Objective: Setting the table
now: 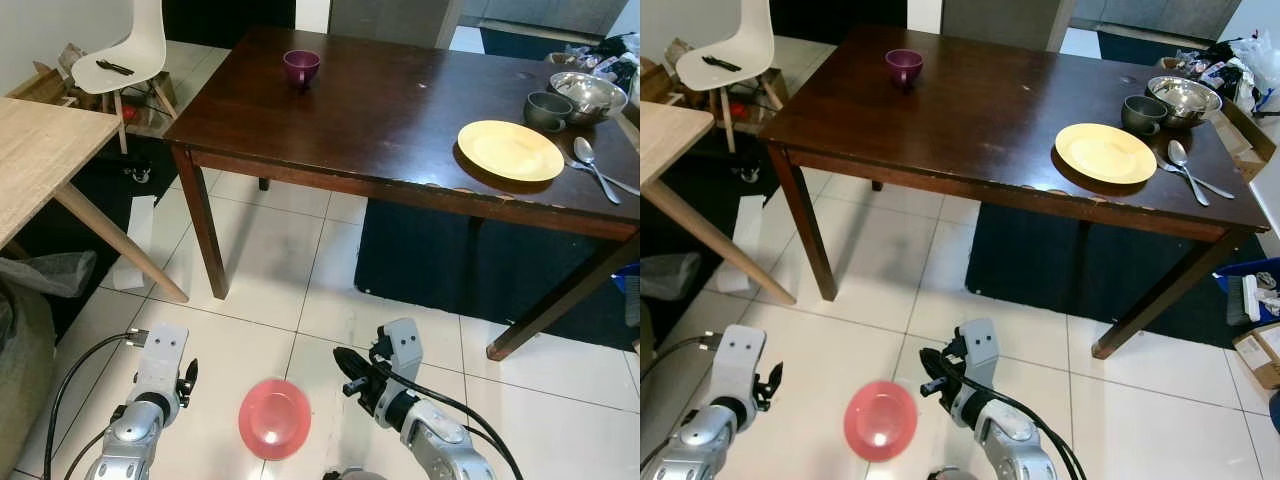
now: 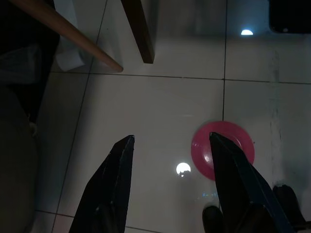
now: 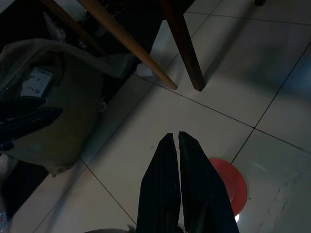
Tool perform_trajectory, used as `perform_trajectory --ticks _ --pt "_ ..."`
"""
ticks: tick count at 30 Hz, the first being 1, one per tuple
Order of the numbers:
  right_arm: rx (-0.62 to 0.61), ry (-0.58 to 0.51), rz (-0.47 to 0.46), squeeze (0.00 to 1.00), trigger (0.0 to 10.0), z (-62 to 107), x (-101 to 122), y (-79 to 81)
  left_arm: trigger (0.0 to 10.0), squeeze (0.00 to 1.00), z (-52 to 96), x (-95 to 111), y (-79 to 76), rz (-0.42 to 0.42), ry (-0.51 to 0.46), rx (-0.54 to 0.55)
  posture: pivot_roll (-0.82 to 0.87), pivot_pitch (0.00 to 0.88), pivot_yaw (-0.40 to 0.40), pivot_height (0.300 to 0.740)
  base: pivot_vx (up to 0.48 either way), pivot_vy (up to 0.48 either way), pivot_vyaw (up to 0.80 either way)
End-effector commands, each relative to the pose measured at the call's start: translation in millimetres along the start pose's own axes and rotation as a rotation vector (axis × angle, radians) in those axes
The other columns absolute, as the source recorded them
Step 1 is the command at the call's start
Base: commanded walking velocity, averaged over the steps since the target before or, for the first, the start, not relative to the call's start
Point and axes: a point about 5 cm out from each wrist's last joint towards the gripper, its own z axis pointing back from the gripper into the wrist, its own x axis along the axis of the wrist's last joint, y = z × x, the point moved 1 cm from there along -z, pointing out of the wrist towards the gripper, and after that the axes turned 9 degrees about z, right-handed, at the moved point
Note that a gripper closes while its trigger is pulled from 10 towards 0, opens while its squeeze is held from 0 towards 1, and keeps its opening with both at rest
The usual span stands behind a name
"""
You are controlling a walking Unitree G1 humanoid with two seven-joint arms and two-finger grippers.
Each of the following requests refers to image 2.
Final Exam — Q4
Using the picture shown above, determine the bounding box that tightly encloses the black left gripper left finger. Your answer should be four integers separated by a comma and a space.
69, 134, 136, 233

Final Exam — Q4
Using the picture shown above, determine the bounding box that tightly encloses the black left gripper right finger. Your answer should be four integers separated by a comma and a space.
209, 132, 296, 233

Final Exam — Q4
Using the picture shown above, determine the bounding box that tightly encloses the pink round plate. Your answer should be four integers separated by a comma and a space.
190, 120, 256, 181

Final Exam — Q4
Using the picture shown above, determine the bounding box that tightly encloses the black robot foot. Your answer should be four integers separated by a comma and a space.
202, 205, 224, 233

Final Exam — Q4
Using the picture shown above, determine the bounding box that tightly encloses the light wooden table leg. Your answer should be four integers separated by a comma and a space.
9, 0, 124, 73

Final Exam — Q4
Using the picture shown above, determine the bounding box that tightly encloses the dark wooden furniture leg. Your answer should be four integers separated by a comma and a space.
121, 0, 156, 65

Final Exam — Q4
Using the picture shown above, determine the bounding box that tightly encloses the dark fabric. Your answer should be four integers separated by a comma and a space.
0, 0, 60, 123

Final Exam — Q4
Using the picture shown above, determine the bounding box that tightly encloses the dark object with rounded corner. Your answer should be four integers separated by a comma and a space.
268, 0, 311, 33

